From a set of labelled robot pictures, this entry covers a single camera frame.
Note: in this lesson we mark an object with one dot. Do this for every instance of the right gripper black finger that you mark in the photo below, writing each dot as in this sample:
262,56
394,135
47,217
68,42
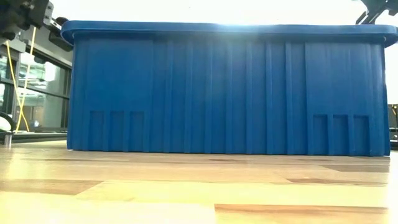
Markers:
368,17

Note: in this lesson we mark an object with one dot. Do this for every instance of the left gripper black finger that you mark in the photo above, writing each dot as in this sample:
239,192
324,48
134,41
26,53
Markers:
62,39

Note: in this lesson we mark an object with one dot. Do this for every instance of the silver metal post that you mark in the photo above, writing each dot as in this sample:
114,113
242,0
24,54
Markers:
7,140

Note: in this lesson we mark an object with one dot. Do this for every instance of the dark framed glass window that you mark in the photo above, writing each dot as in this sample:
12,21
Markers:
43,81

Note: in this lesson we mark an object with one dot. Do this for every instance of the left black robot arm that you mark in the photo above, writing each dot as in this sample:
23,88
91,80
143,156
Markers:
7,17

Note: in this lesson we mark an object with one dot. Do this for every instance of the black equipment rack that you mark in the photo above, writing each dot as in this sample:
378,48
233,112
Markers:
393,124

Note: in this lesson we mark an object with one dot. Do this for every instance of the grey metal frame beam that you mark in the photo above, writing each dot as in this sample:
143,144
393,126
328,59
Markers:
40,46

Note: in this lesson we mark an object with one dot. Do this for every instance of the blue ribbed plastic bin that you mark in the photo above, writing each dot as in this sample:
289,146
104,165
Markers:
224,93

